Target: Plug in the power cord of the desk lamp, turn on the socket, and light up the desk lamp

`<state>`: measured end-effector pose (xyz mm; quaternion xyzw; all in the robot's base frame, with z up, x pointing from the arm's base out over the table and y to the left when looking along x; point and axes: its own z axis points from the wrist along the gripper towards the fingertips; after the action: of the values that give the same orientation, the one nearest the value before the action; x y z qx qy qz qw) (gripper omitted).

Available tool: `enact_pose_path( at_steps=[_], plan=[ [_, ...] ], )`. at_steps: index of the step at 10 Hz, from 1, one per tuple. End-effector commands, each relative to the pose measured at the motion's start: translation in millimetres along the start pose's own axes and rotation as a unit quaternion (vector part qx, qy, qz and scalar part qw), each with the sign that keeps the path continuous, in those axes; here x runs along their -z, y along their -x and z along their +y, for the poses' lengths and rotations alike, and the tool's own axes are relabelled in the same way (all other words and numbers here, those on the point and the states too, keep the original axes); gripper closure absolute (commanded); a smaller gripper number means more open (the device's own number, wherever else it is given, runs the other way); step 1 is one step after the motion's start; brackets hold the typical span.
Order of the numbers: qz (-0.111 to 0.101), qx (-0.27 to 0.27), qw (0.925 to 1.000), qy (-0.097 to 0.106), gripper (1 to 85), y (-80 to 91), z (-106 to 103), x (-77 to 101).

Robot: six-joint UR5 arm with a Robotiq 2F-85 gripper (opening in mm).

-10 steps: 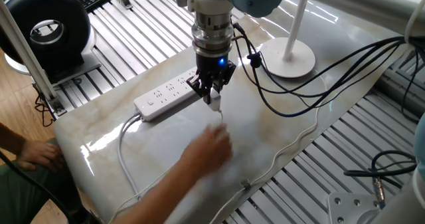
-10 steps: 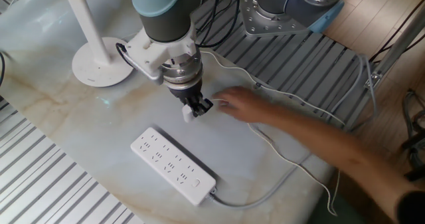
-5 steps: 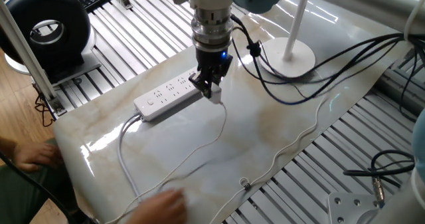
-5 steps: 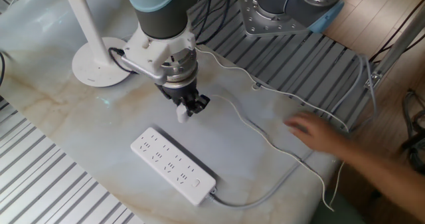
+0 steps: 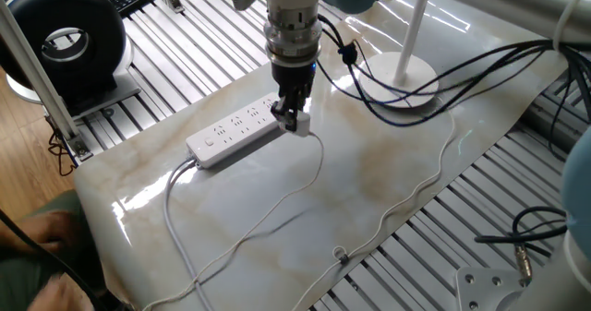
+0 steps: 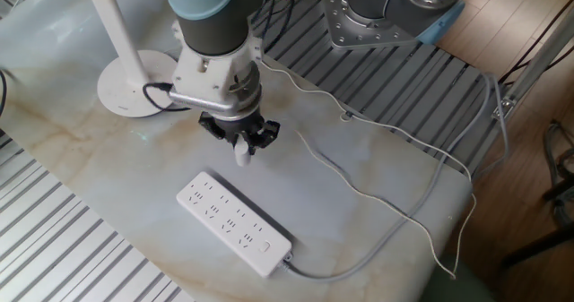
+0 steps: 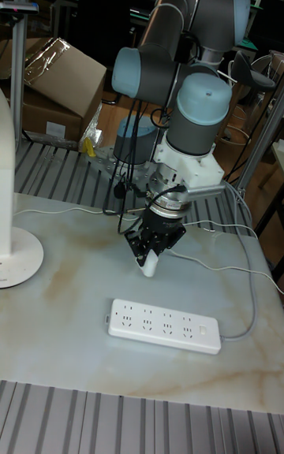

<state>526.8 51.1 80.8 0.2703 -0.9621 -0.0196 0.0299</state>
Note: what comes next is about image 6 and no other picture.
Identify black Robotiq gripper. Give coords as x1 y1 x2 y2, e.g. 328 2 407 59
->
198 108 282 156

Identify white power adapter plug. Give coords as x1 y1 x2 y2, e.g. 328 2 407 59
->
233 135 250 168

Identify white power strip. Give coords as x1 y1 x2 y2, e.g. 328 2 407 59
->
175 170 293 279

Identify thin white lamp cord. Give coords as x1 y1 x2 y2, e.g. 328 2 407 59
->
259 59 477 280

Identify white lamp base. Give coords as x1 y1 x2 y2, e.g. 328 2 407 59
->
83 0 185 118

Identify marble pattern table mat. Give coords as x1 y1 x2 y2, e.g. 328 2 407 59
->
0 0 474 302

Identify green trousers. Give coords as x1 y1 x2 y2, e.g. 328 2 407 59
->
419 256 499 302

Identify black chair base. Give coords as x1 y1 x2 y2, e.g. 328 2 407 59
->
501 120 574 270

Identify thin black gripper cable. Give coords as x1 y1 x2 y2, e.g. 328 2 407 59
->
142 82 192 114

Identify thick black gripper cable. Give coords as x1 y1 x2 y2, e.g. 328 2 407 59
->
259 0 300 43

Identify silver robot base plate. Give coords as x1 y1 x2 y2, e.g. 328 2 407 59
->
320 0 422 50

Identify grey power strip cable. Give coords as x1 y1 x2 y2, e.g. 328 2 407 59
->
282 73 510 284

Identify aluminium profile post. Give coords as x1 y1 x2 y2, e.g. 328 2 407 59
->
491 5 574 122

